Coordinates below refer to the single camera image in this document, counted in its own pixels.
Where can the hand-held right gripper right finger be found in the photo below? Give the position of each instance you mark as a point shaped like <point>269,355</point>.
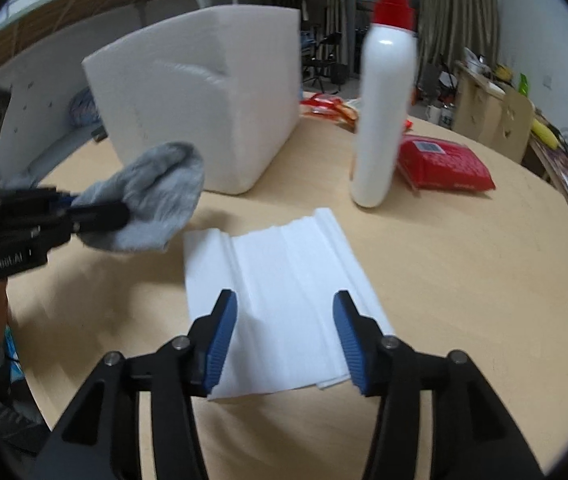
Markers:
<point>349,340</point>

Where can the black floor bin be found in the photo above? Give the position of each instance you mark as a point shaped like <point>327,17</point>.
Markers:
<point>340,75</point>

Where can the black folding chair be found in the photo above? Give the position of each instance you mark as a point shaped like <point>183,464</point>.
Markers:
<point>321,60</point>

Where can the brown curtain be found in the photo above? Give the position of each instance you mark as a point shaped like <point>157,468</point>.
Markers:
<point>456,10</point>
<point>326,5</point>

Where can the white metal bunk bed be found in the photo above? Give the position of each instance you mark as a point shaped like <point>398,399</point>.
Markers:
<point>88,0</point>

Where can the grey sock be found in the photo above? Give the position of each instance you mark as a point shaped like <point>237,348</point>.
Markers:
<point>163,195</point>

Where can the white tissue paper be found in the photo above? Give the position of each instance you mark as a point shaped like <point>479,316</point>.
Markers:
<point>284,285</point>

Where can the green bottle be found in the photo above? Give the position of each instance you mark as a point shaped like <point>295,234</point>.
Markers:
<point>524,85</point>

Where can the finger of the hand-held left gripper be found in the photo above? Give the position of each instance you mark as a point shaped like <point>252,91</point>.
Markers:
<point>101,217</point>
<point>38,197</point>

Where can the yellow bag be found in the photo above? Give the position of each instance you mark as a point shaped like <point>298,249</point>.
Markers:
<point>502,71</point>

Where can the white foam box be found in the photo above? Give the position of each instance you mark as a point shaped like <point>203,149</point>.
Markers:
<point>188,110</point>

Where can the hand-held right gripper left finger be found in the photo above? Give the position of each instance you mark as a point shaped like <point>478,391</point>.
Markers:
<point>221,340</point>

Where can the glass balcony door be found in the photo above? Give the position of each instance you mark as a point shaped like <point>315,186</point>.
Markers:
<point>361,15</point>

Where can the light wooden chair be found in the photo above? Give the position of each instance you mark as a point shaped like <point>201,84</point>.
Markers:
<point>509,125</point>

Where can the glass jar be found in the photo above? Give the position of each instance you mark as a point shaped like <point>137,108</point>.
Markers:
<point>446,116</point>

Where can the red tissue pack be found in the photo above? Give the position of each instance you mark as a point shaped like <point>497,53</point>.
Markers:
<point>444,162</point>

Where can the white kettle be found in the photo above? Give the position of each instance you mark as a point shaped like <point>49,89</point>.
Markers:
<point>475,60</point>

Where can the white pump bottle red cap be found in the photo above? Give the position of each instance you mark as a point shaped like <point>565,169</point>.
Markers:
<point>381,125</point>

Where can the blue patterned quilt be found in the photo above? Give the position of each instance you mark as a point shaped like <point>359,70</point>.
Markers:
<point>83,107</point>

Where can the light wooden desk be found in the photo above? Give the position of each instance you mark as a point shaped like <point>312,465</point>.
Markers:
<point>471,105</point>

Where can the yellow corn toy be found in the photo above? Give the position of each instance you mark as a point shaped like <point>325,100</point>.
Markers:
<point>545,133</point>

